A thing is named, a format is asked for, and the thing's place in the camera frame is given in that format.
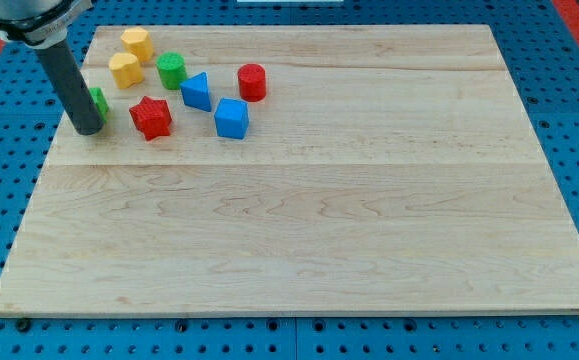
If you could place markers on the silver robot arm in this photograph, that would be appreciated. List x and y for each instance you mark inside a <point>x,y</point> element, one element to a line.
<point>39,24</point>

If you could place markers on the red star block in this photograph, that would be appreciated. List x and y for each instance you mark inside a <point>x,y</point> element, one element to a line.
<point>151,117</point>

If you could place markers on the green star block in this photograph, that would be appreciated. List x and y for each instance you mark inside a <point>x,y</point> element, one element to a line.
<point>99,101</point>

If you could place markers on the light wooden board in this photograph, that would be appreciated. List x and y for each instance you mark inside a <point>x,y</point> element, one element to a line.
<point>389,171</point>

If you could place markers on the blue cube block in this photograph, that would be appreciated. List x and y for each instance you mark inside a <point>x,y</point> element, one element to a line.
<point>231,118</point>

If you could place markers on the red cylinder block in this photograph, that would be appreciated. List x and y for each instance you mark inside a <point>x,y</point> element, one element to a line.
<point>252,82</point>

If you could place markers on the blue triangle block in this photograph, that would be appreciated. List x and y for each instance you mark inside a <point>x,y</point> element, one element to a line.
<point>195,92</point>

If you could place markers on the green cylinder block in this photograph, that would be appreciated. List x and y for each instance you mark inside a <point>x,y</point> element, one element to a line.
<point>171,68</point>

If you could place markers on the yellow block lower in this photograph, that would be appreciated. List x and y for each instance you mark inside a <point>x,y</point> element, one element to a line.
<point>126,70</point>

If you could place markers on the yellow block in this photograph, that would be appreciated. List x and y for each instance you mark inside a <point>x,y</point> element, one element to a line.
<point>126,70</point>
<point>137,40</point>

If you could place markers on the yellow block upper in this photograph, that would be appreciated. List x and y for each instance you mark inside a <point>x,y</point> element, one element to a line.
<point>137,40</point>

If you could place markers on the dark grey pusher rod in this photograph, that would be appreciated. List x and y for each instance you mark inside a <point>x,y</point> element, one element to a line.
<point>64,74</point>

